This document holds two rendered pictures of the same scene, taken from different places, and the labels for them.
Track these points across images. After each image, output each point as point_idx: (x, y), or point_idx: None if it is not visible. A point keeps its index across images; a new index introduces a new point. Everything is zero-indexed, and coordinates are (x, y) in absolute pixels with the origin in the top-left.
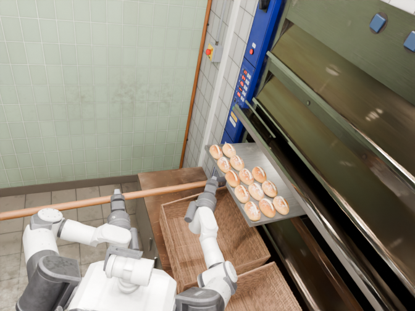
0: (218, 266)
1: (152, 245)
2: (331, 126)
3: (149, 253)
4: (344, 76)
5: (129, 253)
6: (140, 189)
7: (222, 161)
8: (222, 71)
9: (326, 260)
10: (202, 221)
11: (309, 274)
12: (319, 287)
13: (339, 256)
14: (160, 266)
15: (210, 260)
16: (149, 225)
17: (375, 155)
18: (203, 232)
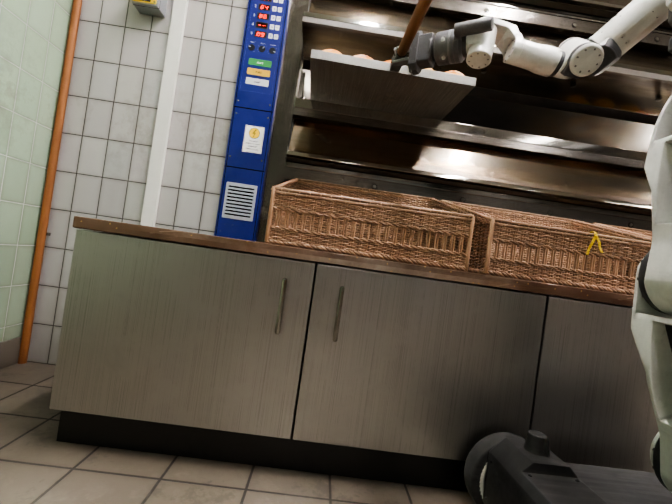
0: (572, 40)
1: (291, 299)
2: (440, 3)
3: (264, 360)
4: None
5: None
6: (116, 249)
7: (364, 55)
8: (183, 25)
9: (497, 132)
10: (505, 21)
11: (486, 169)
12: (503, 169)
13: None
14: (373, 283)
15: (554, 47)
16: (248, 269)
17: (496, 3)
18: (517, 31)
